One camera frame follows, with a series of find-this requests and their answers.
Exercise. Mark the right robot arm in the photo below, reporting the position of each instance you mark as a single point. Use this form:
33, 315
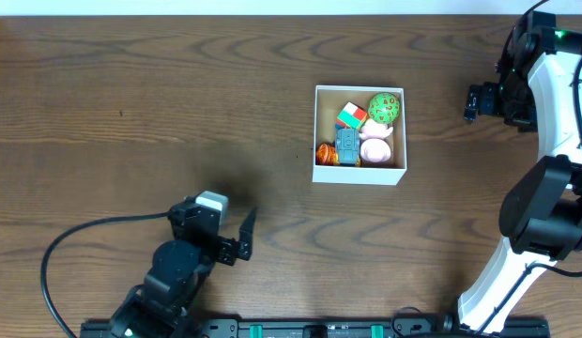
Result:
539, 89

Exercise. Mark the pink white duck toy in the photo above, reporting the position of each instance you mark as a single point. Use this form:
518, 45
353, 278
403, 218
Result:
374, 146

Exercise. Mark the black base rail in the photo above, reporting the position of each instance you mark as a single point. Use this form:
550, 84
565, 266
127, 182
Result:
404, 327

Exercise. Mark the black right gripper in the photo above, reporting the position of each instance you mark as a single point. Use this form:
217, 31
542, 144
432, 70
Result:
489, 93

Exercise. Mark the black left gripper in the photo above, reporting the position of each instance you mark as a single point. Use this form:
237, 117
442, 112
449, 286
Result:
230, 250

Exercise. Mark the green ball with red numbers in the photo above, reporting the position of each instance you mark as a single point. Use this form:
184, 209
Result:
384, 108

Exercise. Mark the multicolour puzzle cube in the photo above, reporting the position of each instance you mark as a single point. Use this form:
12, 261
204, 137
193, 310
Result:
351, 117

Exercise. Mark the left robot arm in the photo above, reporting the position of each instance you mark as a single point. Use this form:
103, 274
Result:
159, 307

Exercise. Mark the yellow grey toy car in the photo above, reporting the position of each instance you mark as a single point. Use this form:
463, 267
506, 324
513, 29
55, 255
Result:
347, 148

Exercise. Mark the orange round cap toy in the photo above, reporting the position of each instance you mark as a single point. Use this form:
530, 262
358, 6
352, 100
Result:
326, 154

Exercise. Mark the white cardboard box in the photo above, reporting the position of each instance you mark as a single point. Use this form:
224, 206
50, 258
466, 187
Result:
328, 103

